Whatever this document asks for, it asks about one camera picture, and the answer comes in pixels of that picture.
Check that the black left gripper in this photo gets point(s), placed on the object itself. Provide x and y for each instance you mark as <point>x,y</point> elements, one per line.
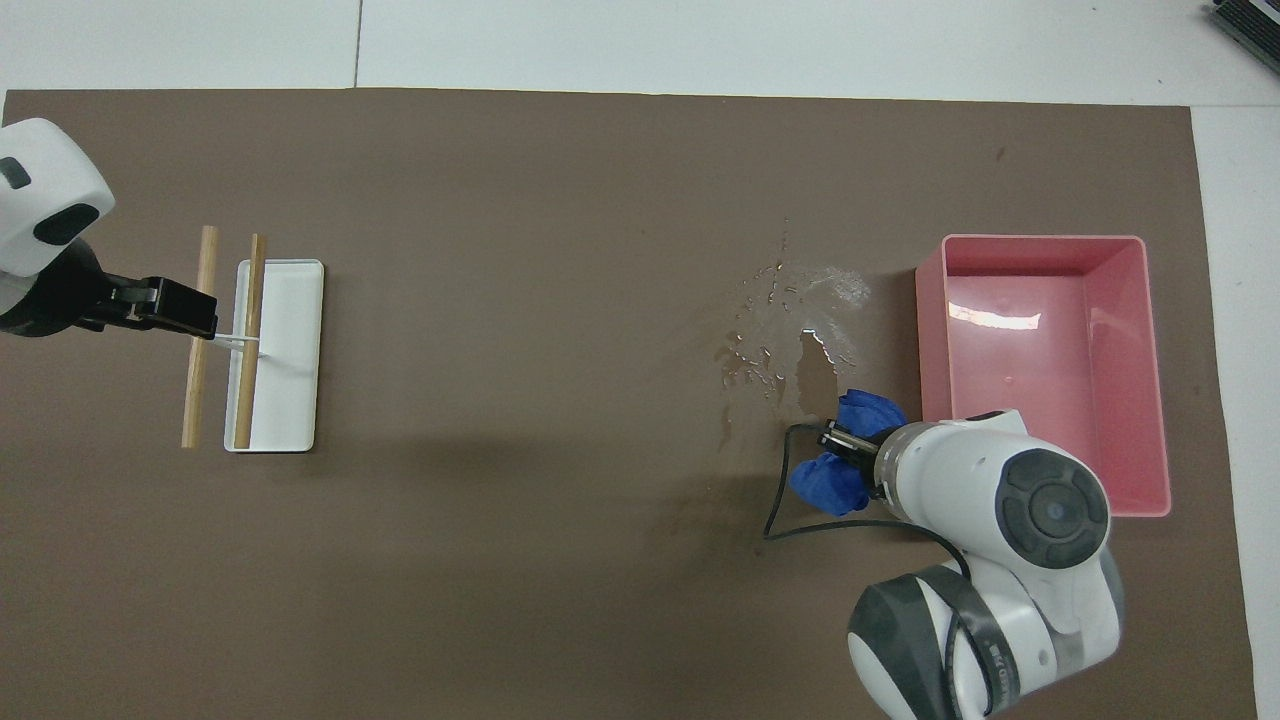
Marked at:
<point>55,300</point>

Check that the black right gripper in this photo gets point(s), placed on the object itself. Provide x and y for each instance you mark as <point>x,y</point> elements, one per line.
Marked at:
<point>878,465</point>

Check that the blue microfiber towel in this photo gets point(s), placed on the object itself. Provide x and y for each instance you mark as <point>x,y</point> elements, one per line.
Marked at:
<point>830,485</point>

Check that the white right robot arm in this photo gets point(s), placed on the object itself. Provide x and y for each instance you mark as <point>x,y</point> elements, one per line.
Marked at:
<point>1000,560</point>

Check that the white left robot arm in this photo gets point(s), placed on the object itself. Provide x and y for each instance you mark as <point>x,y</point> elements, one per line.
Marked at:
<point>40,170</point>

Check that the spilled water puddle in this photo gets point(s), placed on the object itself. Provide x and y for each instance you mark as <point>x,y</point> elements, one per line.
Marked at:
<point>815,375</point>

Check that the wooden towel rack rod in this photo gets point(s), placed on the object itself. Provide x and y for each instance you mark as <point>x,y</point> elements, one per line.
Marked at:
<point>195,400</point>

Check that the white towel rack base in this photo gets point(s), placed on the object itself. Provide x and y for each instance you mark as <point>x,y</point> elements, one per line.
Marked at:
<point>290,380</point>

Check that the pink plastic bin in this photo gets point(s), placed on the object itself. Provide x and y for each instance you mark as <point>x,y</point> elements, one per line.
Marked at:
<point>1040,340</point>

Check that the brown table mat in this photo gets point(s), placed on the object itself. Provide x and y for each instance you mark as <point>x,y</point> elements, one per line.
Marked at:
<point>500,560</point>

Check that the dark ribbed device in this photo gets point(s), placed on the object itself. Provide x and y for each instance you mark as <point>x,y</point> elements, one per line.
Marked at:
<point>1250,20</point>

